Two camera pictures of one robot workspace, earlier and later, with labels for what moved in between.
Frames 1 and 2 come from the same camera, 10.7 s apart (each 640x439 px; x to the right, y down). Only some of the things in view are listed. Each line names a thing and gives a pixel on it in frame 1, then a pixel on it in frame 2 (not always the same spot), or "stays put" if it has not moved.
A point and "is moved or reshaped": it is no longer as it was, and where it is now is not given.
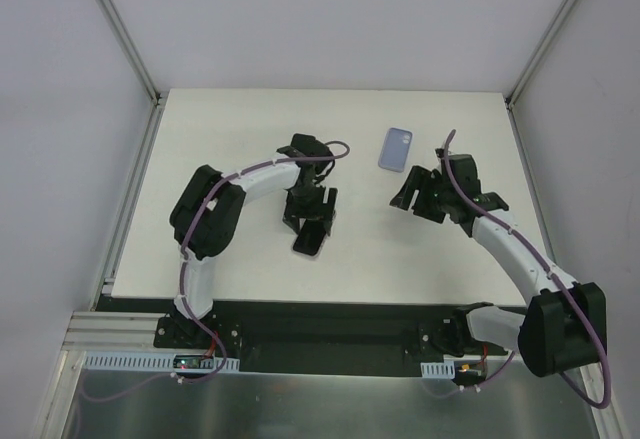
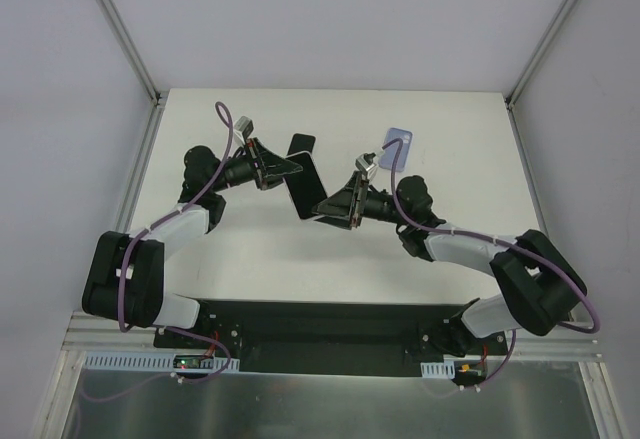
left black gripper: (310, 210) → (257, 164)
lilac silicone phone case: (395, 149) stays put
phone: (310, 238) is moved or reshaped
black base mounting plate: (323, 338) stays put
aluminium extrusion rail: (112, 331) stays put
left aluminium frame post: (121, 30) stays put
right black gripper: (426, 195) → (358, 200)
